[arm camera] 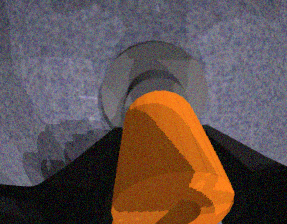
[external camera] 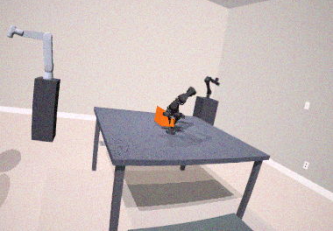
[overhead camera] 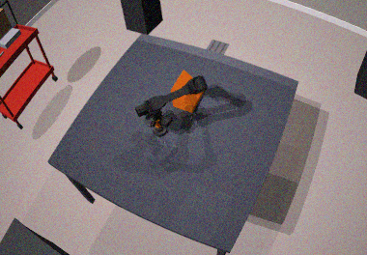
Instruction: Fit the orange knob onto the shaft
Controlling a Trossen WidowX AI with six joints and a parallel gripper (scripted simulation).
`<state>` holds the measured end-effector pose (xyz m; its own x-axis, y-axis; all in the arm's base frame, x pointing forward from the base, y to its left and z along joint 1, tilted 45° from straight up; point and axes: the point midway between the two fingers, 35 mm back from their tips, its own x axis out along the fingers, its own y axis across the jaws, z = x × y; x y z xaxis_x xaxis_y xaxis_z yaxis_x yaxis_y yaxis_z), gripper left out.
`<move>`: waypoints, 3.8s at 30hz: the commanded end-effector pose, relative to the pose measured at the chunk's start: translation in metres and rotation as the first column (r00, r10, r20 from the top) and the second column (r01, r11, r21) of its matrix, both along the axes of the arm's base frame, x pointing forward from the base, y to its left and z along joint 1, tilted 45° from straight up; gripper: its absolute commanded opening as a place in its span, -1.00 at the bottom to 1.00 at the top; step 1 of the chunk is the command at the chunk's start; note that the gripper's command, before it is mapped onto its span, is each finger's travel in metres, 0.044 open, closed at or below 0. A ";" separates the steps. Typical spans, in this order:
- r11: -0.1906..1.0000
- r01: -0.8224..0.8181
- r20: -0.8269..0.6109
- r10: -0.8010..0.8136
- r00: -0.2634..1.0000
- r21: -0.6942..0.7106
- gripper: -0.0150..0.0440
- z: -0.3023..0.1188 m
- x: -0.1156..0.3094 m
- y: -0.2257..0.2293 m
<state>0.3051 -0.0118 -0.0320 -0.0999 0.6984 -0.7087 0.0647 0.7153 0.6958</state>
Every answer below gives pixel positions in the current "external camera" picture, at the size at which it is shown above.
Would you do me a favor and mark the orange knob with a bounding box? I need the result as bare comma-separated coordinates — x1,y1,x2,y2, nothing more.
170,118,175,127

